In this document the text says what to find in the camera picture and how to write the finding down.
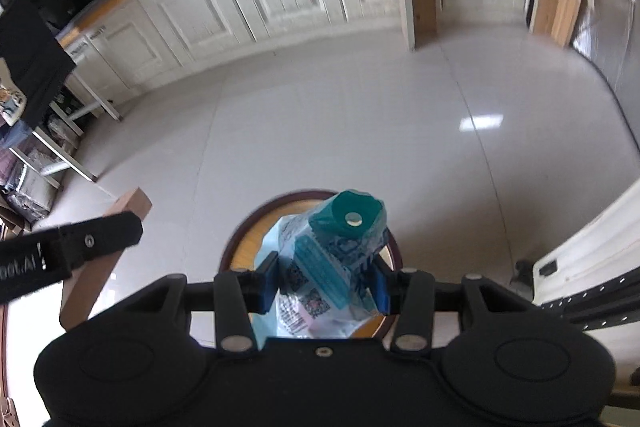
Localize cartoon print tote bag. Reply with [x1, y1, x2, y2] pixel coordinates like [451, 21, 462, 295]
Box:
[0, 79, 29, 128]

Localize round wooden waste bin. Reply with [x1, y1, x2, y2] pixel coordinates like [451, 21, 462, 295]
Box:
[218, 189, 405, 345]

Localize white metal frame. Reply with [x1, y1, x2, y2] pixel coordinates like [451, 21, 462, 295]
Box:
[531, 179, 640, 335]

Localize pile of clear storage bags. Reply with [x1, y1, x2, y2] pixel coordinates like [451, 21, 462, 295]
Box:
[0, 97, 83, 230]

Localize black cloth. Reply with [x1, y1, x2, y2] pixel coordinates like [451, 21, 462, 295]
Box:
[0, 0, 77, 131]

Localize light blue snack packet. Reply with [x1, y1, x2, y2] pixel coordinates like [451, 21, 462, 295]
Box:
[255, 189, 391, 340]

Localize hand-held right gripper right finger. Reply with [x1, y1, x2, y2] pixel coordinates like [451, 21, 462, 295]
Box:
[372, 259, 556, 354]

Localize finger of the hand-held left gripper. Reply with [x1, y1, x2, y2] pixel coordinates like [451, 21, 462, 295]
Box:
[59, 212, 144, 269]

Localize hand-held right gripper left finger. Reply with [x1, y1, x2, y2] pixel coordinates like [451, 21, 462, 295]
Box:
[100, 252, 279, 354]

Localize white metal chair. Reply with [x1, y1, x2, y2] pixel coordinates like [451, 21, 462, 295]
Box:
[10, 69, 124, 184]

